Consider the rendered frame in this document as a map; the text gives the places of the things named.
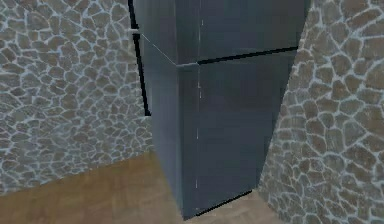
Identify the long black fridge handle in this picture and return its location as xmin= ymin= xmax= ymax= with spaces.
xmin=132 ymin=33 xmax=152 ymax=117

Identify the dark grey fridge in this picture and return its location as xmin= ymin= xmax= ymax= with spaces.
xmin=131 ymin=0 xmax=312 ymax=221

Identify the short black fridge handle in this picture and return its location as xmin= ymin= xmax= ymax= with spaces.
xmin=127 ymin=0 xmax=140 ymax=30

